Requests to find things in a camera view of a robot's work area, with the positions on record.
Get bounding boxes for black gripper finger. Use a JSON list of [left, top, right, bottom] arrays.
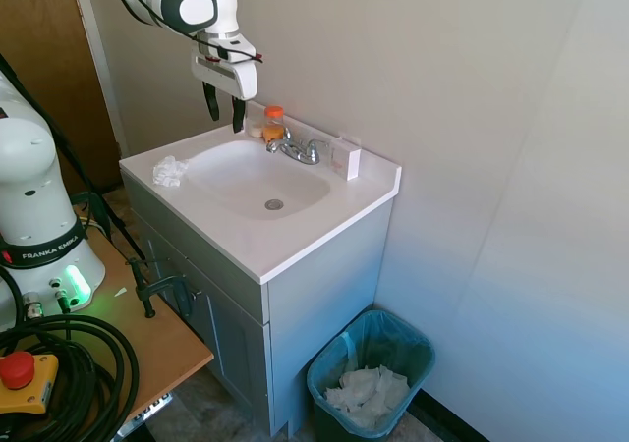
[[202, 81, 221, 122], [230, 95, 248, 135]]

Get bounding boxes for black C-clamp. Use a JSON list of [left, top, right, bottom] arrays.
[[126, 257, 202, 319]]

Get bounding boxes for dark green trash bin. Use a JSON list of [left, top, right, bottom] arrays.
[[307, 308, 437, 439]]

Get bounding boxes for grey vanity cabinet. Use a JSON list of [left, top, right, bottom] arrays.
[[121, 174, 394, 438]]

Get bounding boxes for white cardboard box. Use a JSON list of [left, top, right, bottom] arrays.
[[329, 136, 363, 182]]

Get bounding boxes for wooden table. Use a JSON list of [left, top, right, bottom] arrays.
[[0, 190, 215, 442]]

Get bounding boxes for white door frame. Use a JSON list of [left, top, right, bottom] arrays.
[[68, 0, 131, 159]]

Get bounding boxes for black baseboard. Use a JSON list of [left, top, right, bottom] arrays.
[[416, 387, 495, 442]]

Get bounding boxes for white tissues pile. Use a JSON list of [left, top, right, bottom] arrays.
[[323, 364, 411, 428]]

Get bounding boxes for white sink vanity top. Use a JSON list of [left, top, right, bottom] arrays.
[[119, 112, 403, 285]]

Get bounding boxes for yellow emergency stop button box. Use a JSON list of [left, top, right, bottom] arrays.
[[0, 351, 61, 416]]

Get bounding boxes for chrome two-handle faucet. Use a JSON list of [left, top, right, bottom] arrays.
[[265, 126, 329, 166]]

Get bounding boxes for brown wooden door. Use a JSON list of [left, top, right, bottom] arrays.
[[0, 0, 122, 193]]

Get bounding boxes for clear jar with orange lid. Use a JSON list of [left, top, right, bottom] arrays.
[[263, 105, 286, 130]]

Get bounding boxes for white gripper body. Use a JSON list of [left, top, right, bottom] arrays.
[[190, 30, 259, 102]]

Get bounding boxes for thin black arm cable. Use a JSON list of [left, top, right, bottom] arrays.
[[104, 0, 207, 44]]

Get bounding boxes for teal plastic bin liner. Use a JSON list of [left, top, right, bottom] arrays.
[[307, 308, 437, 431]]

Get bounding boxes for white tissue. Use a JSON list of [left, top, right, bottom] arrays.
[[151, 155, 191, 189]]

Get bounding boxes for coiled thick black cable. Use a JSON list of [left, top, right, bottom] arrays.
[[0, 312, 142, 442]]

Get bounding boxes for long black cable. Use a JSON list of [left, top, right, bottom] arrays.
[[0, 53, 148, 266]]

